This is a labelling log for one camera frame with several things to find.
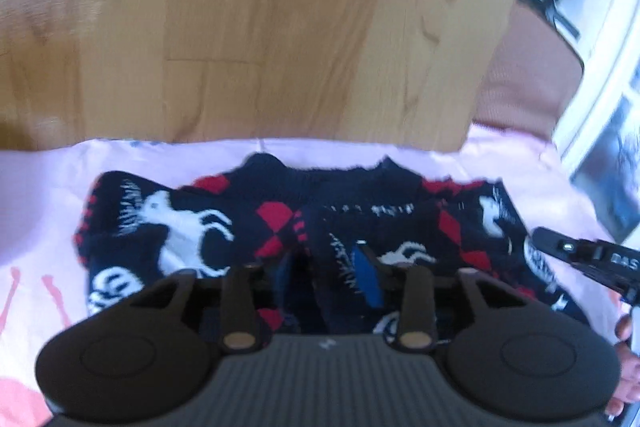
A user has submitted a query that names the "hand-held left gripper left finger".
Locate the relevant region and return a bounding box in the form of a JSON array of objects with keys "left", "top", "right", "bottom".
[{"left": 127, "top": 252, "right": 301, "bottom": 354}]

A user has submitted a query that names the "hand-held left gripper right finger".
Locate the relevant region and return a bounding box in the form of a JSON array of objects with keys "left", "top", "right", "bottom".
[{"left": 352, "top": 243, "right": 527, "bottom": 352}]

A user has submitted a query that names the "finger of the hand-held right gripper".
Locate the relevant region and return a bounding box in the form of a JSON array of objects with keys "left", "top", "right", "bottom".
[{"left": 531, "top": 227, "right": 601, "bottom": 272}]

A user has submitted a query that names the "navy red white patterned sweater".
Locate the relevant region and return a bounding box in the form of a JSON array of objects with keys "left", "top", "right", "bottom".
[{"left": 74, "top": 153, "right": 592, "bottom": 344}]

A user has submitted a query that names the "person's right hand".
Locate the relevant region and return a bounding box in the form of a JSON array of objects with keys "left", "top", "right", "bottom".
[{"left": 606, "top": 314, "right": 640, "bottom": 419}]

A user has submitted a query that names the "pink printed bed sheet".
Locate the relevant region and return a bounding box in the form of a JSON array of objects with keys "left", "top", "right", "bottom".
[{"left": 0, "top": 127, "right": 640, "bottom": 427}]

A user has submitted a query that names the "black metal stand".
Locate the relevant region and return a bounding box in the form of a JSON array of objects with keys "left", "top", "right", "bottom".
[{"left": 531, "top": 0, "right": 581, "bottom": 40}]

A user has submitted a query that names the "wooden headboard panel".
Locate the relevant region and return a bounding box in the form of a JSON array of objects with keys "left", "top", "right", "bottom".
[{"left": 0, "top": 0, "right": 539, "bottom": 154}]

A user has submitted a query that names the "white window frame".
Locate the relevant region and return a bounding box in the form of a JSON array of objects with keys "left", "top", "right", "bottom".
[{"left": 520, "top": 0, "right": 640, "bottom": 249}]

